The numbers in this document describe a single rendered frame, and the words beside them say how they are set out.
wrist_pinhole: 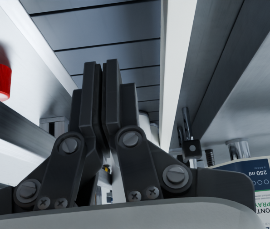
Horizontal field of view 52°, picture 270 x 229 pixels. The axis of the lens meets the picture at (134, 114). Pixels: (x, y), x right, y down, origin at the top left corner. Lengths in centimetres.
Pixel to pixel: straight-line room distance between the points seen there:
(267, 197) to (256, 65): 34
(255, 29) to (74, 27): 14
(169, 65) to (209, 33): 15
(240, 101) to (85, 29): 22
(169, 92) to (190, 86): 21
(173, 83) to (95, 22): 6
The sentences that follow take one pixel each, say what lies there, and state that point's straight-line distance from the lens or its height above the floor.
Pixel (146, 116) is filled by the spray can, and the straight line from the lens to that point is 33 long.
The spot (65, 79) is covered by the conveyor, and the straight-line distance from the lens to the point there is 25.
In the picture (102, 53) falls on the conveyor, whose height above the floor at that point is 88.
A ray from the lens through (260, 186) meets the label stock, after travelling 57.
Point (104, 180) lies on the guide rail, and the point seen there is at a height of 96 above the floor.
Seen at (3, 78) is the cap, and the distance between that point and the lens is 33.
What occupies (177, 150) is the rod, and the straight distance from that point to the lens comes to 47.
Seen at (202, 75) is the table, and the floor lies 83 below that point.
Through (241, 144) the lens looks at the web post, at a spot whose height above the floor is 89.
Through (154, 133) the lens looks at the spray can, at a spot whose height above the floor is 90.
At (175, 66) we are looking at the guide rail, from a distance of 16.
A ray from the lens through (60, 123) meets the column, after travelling 48.
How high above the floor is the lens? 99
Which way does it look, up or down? 19 degrees down
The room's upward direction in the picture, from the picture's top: 175 degrees clockwise
